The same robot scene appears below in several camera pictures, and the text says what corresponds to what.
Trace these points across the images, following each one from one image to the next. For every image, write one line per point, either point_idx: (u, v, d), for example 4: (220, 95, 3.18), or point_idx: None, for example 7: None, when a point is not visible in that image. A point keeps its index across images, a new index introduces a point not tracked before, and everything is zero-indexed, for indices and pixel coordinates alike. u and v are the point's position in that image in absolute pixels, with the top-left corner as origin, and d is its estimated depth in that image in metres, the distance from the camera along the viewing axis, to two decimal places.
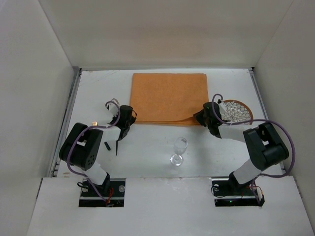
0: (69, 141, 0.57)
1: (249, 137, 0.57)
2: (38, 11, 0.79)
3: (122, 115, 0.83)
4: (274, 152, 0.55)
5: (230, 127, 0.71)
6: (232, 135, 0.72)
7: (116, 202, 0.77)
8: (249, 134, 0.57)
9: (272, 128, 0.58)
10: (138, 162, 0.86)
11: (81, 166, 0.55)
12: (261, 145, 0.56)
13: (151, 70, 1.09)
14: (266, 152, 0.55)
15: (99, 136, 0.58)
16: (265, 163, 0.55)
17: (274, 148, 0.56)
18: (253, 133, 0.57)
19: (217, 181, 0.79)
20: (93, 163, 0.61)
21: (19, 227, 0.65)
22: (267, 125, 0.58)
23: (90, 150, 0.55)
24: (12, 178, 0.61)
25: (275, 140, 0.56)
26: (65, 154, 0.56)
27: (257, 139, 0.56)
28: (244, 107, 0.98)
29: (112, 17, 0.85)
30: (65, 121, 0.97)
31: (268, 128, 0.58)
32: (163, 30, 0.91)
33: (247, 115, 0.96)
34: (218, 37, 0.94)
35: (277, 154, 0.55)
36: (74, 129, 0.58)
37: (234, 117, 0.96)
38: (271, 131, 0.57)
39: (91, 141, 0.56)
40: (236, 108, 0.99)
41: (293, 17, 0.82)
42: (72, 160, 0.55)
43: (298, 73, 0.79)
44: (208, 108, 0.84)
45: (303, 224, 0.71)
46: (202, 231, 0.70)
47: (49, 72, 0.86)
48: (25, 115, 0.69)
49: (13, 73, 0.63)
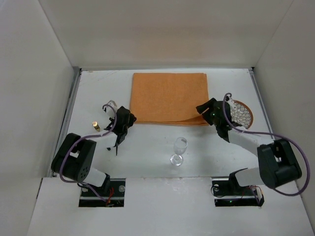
0: (61, 154, 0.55)
1: (264, 154, 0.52)
2: (38, 10, 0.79)
3: (119, 121, 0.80)
4: (287, 173, 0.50)
5: (240, 134, 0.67)
6: (240, 142, 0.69)
7: (116, 202, 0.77)
8: (264, 151, 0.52)
9: (289, 146, 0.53)
10: (138, 162, 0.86)
11: (74, 178, 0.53)
12: (274, 164, 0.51)
13: (152, 69, 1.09)
14: (278, 172, 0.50)
15: (92, 147, 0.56)
16: (275, 184, 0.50)
17: (287, 167, 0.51)
18: (267, 150, 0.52)
19: (217, 181, 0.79)
20: (86, 175, 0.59)
21: (19, 227, 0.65)
22: (283, 142, 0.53)
23: (82, 163, 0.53)
24: (12, 178, 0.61)
25: (290, 160, 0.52)
26: (57, 166, 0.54)
27: (270, 158, 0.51)
28: (244, 107, 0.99)
29: (112, 17, 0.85)
30: (65, 121, 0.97)
31: (284, 146, 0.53)
32: (163, 30, 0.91)
33: (247, 115, 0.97)
34: (218, 36, 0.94)
35: (290, 174, 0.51)
36: (67, 139, 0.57)
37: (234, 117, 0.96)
38: (287, 149, 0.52)
39: (83, 153, 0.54)
40: (236, 108, 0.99)
41: (293, 17, 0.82)
42: (65, 172, 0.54)
43: (298, 73, 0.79)
44: (218, 108, 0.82)
45: (303, 224, 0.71)
46: (202, 231, 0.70)
47: (49, 72, 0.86)
48: (25, 115, 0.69)
49: (13, 73, 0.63)
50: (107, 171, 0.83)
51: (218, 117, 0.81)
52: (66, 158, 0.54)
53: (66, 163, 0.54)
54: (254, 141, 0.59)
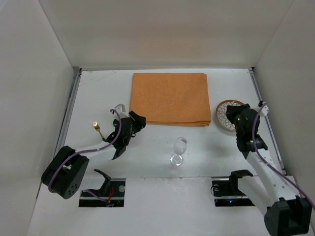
0: (52, 167, 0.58)
1: (279, 213, 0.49)
2: (38, 10, 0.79)
3: (121, 132, 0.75)
4: (293, 231, 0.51)
5: (264, 170, 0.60)
6: (259, 170, 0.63)
7: (116, 202, 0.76)
8: (281, 210, 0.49)
9: (309, 209, 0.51)
10: (138, 162, 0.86)
11: (61, 194, 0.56)
12: (285, 223, 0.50)
13: (152, 70, 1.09)
14: (284, 230, 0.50)
15: (83, 165, 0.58)
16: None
17: (296, 225, 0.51)
18: (285, 210, 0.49)
19: (217, 181, 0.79)
20: (77, 190, 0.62)
21: (19, 227, 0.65)
22: (304, 203, 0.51)
23: (71, 181, 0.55)
24: (12, 178, 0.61)
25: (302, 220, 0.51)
26: (47, 179, 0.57)
27: (285, 217, 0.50)
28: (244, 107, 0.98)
29: (112, 16, 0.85)
30: (65, 121, 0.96)
31: (304, 208, 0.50)
32: (163, 30, 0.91)
33: None
34: (218, 36, 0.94)
35: (295, 231, 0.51)
36: (61, 152, 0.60)
37: None
38: (305, 211, 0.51)
39: (73, 170, 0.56)
40: None
41: (293, 17, 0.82)
42: (54, 186, 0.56)
43: (299, 73, 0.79)
44: (246, 119, 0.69)
45: None
46: (202, 231, 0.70)
47: (49, 72, 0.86)
48: (25, 114, 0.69)
49: (13, 72, 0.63)
50: (107, 170, 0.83)
51: (242, 128, 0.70)
52: (56, 173, 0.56)
53: (55, 177, 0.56)
54: (274, 187, 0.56)
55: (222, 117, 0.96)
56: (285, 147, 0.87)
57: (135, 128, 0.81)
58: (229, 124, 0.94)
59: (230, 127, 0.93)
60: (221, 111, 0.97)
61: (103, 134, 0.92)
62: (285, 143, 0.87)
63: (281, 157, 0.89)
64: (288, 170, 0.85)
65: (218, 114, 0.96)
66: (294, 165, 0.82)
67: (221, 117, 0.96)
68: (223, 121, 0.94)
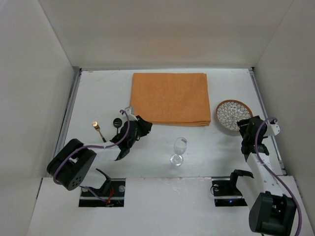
0: (59, 157, 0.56)
1: (263, 204, 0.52)
2: (38, 10, 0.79)
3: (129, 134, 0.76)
4: (273, 229, 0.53)
5: (260, 168, 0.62)
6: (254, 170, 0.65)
7: (116, 202, 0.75)
8: (264, 201, 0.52)
9: (293, 210, 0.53)
10: (138, 162, 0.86)
11: (65, 185, 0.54)
12: (266, 217, 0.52)
13: (152, 70, 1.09)
14: (264, 224, 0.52)
15: (90, 159, 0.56)
16: (256, 229, 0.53)
17: (278, 225, 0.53)
18: (268, 202, 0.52)
19: (216, 181, 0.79)
20: (79, 184, 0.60)
21: (19, 227, 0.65)
22: (290, 203, 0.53)
23: (77, 171, 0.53)
24: (12, 178, 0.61)
25: (284, 221, 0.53)
26: (54, 168, 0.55)
27: (267, 210, 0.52)
28: (244, 107, 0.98)
29: (112, 16, 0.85)
30: (65, 121, 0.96)
31: (289, 207, 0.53)
32: (163, 30, 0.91)
33: (247, 115, 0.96)
34: (218, 36, 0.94)
35: (276, 230, 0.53)
36: (70, 144, 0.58)
37: (234, 117, 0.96)
38: (289, 211, 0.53)
39: (80, 162, 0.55)
40: (236, 108, 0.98)
41: (293, 17, 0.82)
42: (58, 176, 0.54)
43: (298, 73, 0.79)
44: (253, 125, 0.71)
45: (303, 224, 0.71)
46: (202, 231, 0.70)
47: (49, 72, 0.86)
48: (25, 114, 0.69)
49: (13, 72, 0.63)
50: (107, 170, 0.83)
51: (248, 133, 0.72)
52: (63, 163, 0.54)
53: (62, 167, 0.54)
54: (264, 182, 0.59)
55: (222, 117, 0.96)
56: (285, 147, 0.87)
57: (141, 131, 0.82)
58: (229, 124, 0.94)
59: (230, 127, 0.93)
60: (221, 111, 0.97)
61: (103, 134, 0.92)
62: (285, 143, 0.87)
63: (281, 157, 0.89)
64: (288, 170, 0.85)
65: (218, 114, 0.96)
66: (294, 165, 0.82)
67: (221, 117, 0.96)
68: (223, 121, 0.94)
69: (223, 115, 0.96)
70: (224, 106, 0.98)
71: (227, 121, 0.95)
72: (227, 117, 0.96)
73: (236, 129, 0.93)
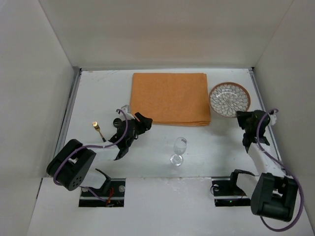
0: (59, 158, 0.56)
1: (265, 184, 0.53)
2: (38, 10, 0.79)
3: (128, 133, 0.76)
4: (276, 210, 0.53)
5: (261, 153, 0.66)
6: (256, 159, 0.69)
7: (116, 202, 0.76)
8: (267, 181, 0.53)
9: (294, 190, 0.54)
10: (139, 162, 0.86)
11: (65, 186, 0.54)
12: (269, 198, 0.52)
13: (152, 70, 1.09)
14: (267, 205, 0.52)
15: (90, 158, 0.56)
16: (259, 211, 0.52)
17: (280, 207, 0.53)
18: (270, 182, 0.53)
19: (216, 181, 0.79)
20: (80, 184, 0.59)
21: (19, 227, 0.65)
22: (291, 183, 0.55)
23: (78, 172, 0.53)
24: (12, 178, 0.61)
25: (286, 202, 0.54)
26: (53, 169, 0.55)
27: (268, 190, 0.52)
28: (238, 88, 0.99)
29: (112, 17, 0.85)
30: (65, 121, 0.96)
31: (290, 186, 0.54)
32: (163, 30, 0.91)
33: (243, 96, 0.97)
34: (218, 36, 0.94)
35: (278, 213, 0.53)
36: (70, 144, 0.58)
37: (230, 102, 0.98)
38: (291, 191, 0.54)
39: (80, 162, 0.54)
40: (230, 91, 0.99)
41: (293, 17, 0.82)
42: (59, 177, 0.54)
43: (298, 73, 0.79)
44: (255, 117, 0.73)
45: (303, 224, 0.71)
46: (202, 231, 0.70)
47: (49, 72, 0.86)
48: (25, 114, 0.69)
49: (13, 73, 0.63)
50: (107, 170, 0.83)
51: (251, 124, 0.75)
52: (63, 163, 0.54)
53: (62, 168, 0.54)
54: (266, 166, 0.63)
55: (217, 102, 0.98)
56: (285, 147, 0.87)
57: (140, 130, 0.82)
58: (225, 110, 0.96)
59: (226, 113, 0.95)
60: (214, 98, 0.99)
61: (103, 134, 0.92)
62: (286, 143, 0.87)
63: (281, 157, 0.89)
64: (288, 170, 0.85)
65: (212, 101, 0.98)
66: (294, 165, 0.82)
67: (215, 104, 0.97)
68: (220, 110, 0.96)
69: (218, 102, 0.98)
70: (217, 91, 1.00)
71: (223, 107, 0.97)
72: (222, 103, 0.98)
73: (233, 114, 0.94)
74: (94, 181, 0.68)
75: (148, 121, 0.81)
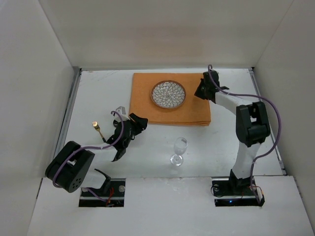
0: (58, 160, 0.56)
1: (241, 114, 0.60)
2: (38, 10, 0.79)
3: (125, 133, 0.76)
4: (258, 130, 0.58)
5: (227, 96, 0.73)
6: (226, 103, 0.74)
7: (116, 202, 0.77)
8: (241, 110, 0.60)
9: (264, 108, 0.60)
10: (139, 162, 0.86)
11: (65, 188, 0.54)
12: (247, 121, 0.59)
13: (151, 70, 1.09)
14: (251, 129, 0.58)
15: (89, 159, 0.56)
16: (247, 136, 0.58)
17: (258, 126, 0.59)
18: (244, 110, 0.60)
19: (217, 181, 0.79)
20: (79, 185, 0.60)
21: (19, 227, 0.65)
22: (260, 105, 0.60)
23: (77, 174, 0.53)
24: (12, 178, 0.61)
25: (262, 120, 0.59)
26: (52, 172, 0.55)
27: (245, 116, 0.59)
28: (175, 83, 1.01)
29: (112, 17, 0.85)
30: (65, 121, 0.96)
31: (259, 107, 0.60)
32: (163, 30, 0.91)
33: (180, 90, 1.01)
34: (218, 36, 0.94)
35: (261, 131, 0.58)
36: (67, 146, 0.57)
37: (169, 96, 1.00)
38: (262, 110, 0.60)
39: (79, 164, 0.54)
40: (170, 88, 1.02)
41: (293, 17, 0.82)
42: (58, 179, 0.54)
43: (298, 73, 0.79)
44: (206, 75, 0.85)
45: (303, 224, 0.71)
46: (202, 231, 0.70)
47: (49, 72, 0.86)
48: (25, 115, 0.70)
49: (13, 73, 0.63)
50: (108, 170, 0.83)
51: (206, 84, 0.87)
52: (62, 165, 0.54)
53: (61, 170, 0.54)
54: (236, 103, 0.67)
55: (158, 98, 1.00)
56: (285, 147, 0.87)
57: (137, 128, 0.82)
58: (169, 103, 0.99)
59: (170, 105, 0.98)
60: (156, 93, 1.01)
61: (103, 134, 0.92)
62: (286, 143, 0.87)
63: (281, 157, 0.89)
64: (288, 170, 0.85)
65: (153, 96, 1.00)
66: (294, 165, 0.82)
67: (157, 98, 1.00)
68: (166, 103, 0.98)
69: (159, 97, 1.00)
70: (157, 88, 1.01)
71: (166, 102, 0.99)
72: (163, 98, 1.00)
73: (172, 105, 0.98)
74: (94, 182, 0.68)
75: (143, 119, 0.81)
